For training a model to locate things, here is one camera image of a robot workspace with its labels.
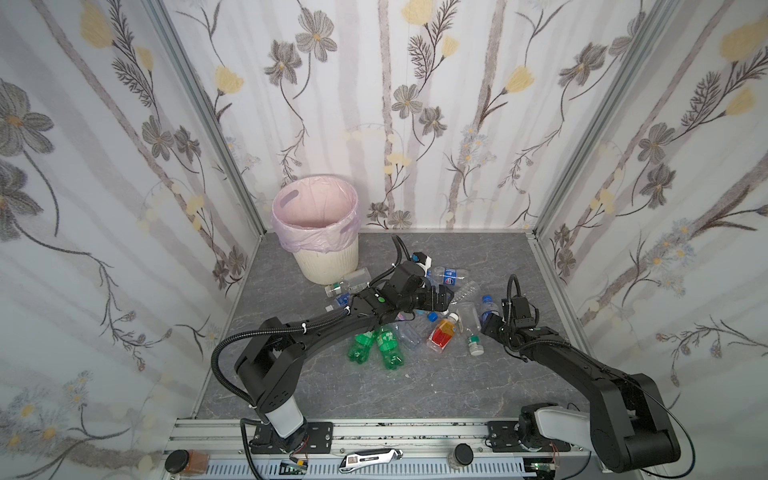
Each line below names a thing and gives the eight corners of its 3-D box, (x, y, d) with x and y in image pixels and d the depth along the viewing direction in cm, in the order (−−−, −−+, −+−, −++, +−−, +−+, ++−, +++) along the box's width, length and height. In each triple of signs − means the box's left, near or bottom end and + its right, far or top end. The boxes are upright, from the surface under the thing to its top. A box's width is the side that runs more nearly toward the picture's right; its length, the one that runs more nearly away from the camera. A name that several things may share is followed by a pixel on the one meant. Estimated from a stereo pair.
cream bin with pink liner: (288, 289, 105) (260, 230, 81) (302, 235, 122) (283, 172, 99) (359, 290, 105) (351, 230, 82) (363, 235, 122) (358, 173, 99)
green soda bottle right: (380, 371, 86) (380, 365, 82) (375, 333, 94) (375, 326, 90) (403, 368, 87) (404, 362, 83) (396, 330, 95) (397, 323, 91)
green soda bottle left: (348, 360, 89) (346, 353, 84) (361, 333, 94) (359, 325, 90) (364, 366, 88) (363, 359, 83) (375, 339, 93) (375, 331, 89)
